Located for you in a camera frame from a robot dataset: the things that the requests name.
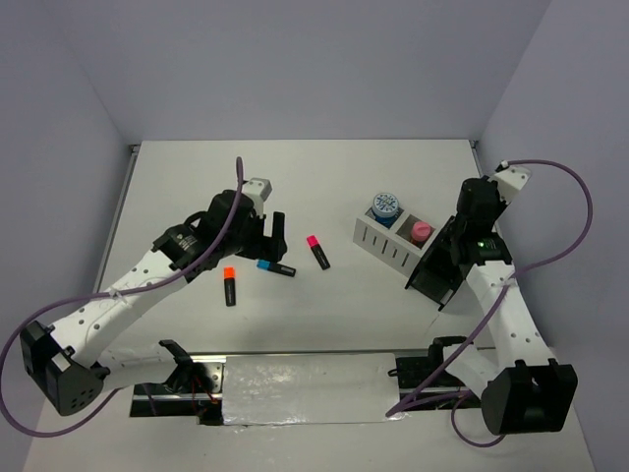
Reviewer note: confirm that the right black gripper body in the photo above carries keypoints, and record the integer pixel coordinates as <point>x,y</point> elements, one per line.
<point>501,205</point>

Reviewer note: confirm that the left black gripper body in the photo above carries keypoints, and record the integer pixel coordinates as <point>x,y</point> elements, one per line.
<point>239,243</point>

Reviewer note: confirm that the blue cap black highlighter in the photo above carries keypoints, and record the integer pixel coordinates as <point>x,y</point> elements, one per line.
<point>276,268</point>

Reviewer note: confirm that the pink cap crayon tube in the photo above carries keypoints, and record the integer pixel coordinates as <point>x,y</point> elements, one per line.
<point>420,233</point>

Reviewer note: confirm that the blue splash-label round jar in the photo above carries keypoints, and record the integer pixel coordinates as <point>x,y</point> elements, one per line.
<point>385,209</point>

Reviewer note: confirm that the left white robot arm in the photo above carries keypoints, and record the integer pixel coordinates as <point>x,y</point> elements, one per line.
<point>71,360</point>

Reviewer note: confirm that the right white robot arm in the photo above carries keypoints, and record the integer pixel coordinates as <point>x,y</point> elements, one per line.
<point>525,390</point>

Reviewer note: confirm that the pink cap black highlighter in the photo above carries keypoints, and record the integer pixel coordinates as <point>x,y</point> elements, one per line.
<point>318,252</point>

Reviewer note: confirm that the orange cap black highlighter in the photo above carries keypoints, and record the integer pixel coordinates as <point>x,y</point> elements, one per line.
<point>229,283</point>

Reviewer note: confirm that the white slotted organizer box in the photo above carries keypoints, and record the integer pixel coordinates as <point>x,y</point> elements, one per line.
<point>392,245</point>

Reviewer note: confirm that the silver foil-covered panel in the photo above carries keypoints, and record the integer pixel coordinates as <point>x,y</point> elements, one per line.
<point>308,389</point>

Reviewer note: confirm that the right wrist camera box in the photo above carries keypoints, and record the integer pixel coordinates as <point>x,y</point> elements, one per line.
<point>510,179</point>

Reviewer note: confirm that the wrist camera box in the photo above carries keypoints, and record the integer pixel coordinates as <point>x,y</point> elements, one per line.
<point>510,179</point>
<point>258,188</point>

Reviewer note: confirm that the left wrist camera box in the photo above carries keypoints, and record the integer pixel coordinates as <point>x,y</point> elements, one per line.
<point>258,188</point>

